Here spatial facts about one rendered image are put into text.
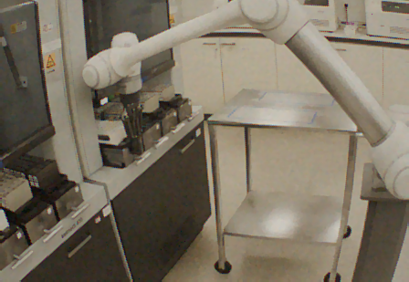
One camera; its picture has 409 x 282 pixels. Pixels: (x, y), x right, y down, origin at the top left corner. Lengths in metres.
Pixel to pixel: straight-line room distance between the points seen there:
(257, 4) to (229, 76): 2.86
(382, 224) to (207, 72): 2.80
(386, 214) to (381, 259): 0.21
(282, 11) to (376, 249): 0.93
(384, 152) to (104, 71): 0.84
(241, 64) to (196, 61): 0.43
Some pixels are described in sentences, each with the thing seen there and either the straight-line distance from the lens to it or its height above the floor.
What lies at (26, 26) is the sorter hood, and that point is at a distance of 1.20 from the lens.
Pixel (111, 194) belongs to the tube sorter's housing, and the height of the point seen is 0.68.
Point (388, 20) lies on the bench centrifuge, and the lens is 3.49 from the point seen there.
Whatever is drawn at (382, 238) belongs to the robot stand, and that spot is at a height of 0.50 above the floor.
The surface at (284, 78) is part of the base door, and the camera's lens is 3.66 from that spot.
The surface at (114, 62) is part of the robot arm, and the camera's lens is 1.25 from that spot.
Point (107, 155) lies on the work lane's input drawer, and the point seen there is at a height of 0.78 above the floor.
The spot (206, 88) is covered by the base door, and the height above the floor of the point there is 0.33.
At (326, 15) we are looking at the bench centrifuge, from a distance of 3.50.
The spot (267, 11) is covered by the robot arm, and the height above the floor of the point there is 1.29.
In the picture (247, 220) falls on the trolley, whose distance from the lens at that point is 1.97.
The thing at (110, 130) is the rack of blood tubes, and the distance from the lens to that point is 1.53.
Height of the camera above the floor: 1.37
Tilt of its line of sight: 21 degrees down
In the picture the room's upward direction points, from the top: 5 degrees counter-clockwise
